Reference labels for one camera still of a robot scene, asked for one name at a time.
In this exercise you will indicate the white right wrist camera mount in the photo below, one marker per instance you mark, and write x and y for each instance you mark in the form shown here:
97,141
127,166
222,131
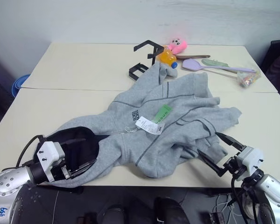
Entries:
252,158

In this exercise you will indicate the green paper tag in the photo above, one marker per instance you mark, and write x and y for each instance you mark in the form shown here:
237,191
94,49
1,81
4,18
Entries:
163,113

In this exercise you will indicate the blue round bucket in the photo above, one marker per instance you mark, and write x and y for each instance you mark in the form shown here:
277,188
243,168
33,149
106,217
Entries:
18,85

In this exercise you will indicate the orange bottle with blue cap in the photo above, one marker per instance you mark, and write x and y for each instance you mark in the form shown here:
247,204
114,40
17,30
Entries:
166,58

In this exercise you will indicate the purple silicone spatula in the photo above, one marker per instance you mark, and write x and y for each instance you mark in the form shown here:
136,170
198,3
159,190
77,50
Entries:
191,64

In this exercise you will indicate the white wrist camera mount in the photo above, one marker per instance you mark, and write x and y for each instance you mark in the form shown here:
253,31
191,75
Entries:
252,158
49,150

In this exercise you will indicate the green silicone spatula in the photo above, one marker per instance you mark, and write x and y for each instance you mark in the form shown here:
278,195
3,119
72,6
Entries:
212,63

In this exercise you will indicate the white handwritten label sticker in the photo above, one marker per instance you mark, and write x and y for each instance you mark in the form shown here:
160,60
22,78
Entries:
0,213

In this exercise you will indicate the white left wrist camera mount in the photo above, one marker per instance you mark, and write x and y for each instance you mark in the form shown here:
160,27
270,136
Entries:
49,150

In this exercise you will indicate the low black metal bracket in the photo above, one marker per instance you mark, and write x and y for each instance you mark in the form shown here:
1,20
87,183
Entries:
133,70

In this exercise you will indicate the grey zip hoodie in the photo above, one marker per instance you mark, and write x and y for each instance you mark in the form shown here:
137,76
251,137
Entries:
177,105

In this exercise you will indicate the brown wooden spoon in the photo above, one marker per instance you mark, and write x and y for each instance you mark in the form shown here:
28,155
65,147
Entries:
193,56

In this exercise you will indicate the pink plush toy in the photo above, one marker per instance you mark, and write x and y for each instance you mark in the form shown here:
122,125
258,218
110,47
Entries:
177,45

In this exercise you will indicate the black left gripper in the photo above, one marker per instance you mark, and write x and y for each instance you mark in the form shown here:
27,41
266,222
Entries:
61,171

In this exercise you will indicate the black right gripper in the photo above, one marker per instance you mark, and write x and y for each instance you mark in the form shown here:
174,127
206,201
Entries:
234,164

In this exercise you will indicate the white paper price tag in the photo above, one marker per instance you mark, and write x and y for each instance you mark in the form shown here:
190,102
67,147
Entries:
149,126

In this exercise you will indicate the dark rounded shape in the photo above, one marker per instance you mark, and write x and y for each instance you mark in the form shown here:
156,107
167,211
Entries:
114,215
169,211

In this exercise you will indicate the tall black metal bracket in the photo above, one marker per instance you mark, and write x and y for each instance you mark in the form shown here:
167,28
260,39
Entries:
154,54

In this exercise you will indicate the black chair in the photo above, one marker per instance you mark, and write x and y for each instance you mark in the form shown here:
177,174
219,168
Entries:
277,63

